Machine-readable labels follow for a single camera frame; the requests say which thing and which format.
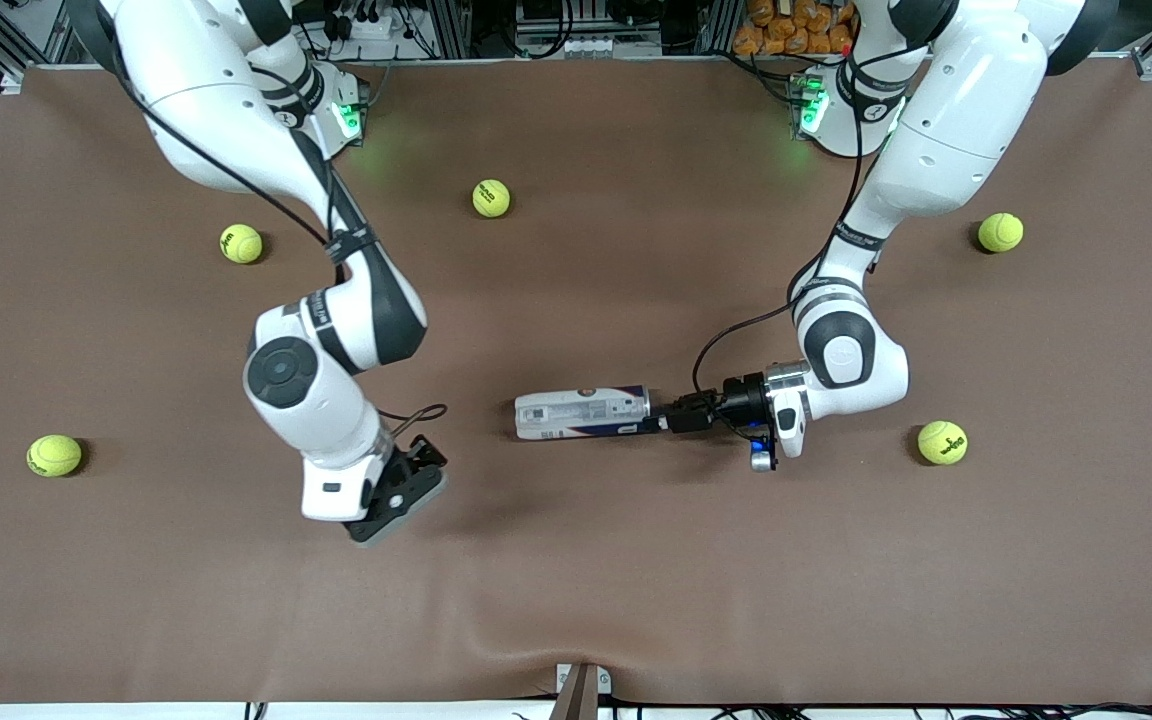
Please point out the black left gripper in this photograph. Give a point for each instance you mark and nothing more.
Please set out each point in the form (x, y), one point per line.
(741, 397)

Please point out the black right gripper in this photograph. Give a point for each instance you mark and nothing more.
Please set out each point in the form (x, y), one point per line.
(426, 455)

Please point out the white and blue tennis can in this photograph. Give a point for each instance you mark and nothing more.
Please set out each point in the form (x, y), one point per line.
(576, 412)

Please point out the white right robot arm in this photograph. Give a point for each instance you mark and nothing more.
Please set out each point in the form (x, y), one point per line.
(216, 110)

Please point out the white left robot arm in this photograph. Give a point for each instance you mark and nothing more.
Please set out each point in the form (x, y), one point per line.
(966, 110)

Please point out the yellow-green tennis ball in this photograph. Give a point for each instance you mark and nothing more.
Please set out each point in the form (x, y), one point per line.
(491, 198)
(54, 455)
(241, 243)
(942, 442)
(1000, 232)

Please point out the white connector block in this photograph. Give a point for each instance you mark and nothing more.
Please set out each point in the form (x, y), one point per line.
(591, 45)

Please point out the orange packaged items pile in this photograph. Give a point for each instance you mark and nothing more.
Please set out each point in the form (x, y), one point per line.
(786, 30)

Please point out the white power strip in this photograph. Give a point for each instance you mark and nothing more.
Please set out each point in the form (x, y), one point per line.
(366, 27)

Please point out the grey table edge bracket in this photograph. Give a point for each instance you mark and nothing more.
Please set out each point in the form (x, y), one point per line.
(581, 695)

